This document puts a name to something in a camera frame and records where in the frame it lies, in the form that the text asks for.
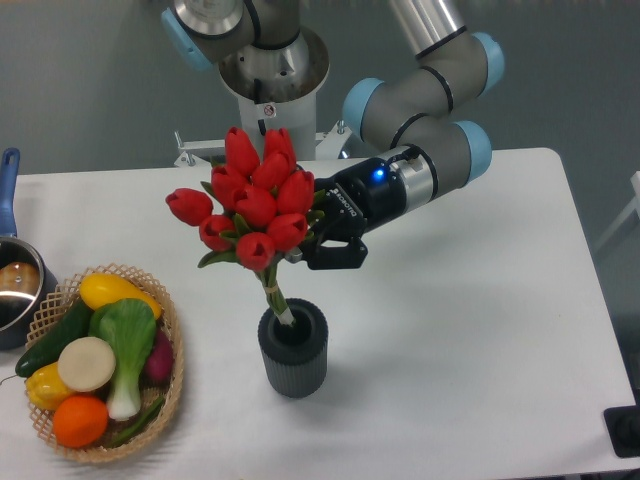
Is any red tulip bouquet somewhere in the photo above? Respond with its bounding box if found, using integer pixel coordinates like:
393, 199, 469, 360
165, 127, 324, 327

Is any green bean pod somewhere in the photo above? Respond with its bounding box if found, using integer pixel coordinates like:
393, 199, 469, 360
106, 396, 165, 449

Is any green bok choy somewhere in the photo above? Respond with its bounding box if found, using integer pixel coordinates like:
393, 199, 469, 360
89, 298, 156, 421

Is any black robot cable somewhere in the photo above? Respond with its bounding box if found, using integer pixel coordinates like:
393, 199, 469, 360
252, 78, 277, 163

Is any blue handled saucepan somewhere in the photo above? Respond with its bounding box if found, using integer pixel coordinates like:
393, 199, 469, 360
1, 147, 57, 350

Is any yellow squash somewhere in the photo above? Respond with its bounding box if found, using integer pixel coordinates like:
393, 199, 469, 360
79, 273, 162, 320

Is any purple sweet potato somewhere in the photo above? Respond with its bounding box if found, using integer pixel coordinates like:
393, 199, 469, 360
143, 329, 174, 384

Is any green cucumber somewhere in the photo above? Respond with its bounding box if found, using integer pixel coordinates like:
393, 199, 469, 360
15, 299, 93, 378

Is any orange fruit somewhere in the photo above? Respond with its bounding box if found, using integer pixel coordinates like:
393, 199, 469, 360
53, 394, 109, 448

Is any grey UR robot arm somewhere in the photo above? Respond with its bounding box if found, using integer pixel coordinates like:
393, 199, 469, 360
161, 1, 504, 270

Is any white metal frame right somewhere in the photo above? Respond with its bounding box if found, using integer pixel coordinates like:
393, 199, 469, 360
595, 171, 639, 255

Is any yellow lemon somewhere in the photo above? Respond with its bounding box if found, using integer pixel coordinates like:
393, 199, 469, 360
25, 362, 75, 411

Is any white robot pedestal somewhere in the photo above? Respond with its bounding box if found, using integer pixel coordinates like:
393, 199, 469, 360
218, 27, 352, 161

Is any dark grey ribbed vase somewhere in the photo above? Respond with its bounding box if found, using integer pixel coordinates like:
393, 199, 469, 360
258, 298, 329, 398

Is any woven wicker basket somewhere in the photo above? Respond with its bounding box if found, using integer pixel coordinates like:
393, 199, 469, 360
25, 263, 184, 463

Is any black device at table edge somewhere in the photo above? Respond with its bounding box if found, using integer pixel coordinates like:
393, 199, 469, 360
603, 405, 639, 458

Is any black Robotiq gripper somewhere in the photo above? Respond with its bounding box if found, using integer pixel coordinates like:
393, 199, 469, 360
284, 157, 413, 270

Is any beige round bun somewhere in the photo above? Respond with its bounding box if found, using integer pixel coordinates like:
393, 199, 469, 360
57, 336, 116, 392

